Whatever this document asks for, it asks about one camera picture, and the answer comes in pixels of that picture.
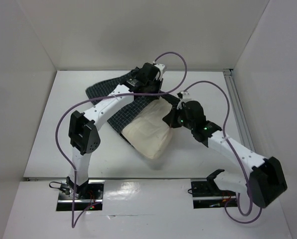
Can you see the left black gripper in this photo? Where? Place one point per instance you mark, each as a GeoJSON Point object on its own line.
{"type": "Point", "coordinates": [159, 83]}

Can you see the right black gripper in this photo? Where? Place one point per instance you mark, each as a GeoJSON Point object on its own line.
{"type": "Point", "coordinates": [172, 118]}

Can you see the cream white pillow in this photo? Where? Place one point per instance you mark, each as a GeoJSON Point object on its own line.
{"type": "Point", "coordinates": [147, 132]}

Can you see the dark blue checkered pillowcase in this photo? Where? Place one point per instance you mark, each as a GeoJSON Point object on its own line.
{"type": "Point", "coordinates": [106, 87]}

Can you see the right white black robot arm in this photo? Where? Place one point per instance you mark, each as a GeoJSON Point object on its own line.
{"type": "Point", "coordinates": [265, 175]}

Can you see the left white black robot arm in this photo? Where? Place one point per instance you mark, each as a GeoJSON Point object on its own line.
{"type": "Point", "coordinates": [97, 115]}

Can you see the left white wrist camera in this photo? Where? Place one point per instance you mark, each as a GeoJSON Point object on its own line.
{"type": "Point", "coordinates": [161, 70]}

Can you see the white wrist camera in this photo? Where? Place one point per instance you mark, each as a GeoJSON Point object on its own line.
{"type": "Point", "coordinates": [161, 70]}
{"type": "Point", "coordinates": [184, 97]}

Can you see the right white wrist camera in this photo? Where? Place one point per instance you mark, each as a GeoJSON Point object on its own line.
{"type": "Point", "coordinates": [184, 97]}

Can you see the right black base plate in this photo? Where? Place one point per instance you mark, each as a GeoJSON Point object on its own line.
{"type": "Point", "coordinates": [207, 196]}

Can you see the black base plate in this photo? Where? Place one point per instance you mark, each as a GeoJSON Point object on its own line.
{"type": "Point", "coordinates": [207, 196]}
{"type": "Point", "coordinates": [92, 198]}

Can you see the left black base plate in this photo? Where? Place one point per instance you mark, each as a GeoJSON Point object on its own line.
{"type": "Point", "coordinates": [92, 198]}

